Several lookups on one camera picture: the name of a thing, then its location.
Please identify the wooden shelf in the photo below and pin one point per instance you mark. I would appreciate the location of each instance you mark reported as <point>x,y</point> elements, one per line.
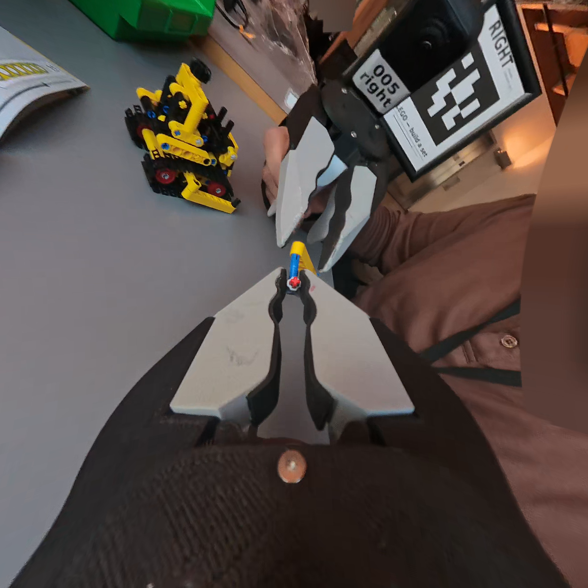
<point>546,23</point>

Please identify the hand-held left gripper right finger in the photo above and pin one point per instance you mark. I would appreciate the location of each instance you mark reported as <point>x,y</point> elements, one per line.
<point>358,363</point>

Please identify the person's right forearm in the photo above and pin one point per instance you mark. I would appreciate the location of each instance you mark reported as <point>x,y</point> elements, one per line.
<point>436,229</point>

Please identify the person's right hand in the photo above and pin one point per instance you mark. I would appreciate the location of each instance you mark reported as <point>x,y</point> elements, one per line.
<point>273,160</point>

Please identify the lego instruction booklet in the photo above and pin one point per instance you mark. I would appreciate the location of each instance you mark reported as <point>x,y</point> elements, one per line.
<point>27,92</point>

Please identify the green plastic box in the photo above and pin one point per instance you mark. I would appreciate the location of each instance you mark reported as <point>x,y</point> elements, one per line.
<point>151,18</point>

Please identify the yellow lego beam assembly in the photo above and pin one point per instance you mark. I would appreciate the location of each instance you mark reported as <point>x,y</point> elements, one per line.
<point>295,264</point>

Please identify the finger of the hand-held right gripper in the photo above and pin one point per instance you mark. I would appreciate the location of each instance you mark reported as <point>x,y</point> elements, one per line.
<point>298,174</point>
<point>360,197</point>

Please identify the yellow black lego bulldozer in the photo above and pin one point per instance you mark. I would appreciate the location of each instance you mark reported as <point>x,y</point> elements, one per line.
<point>183,133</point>

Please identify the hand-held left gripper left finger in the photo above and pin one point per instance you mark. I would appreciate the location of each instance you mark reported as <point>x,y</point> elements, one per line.
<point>229,358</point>

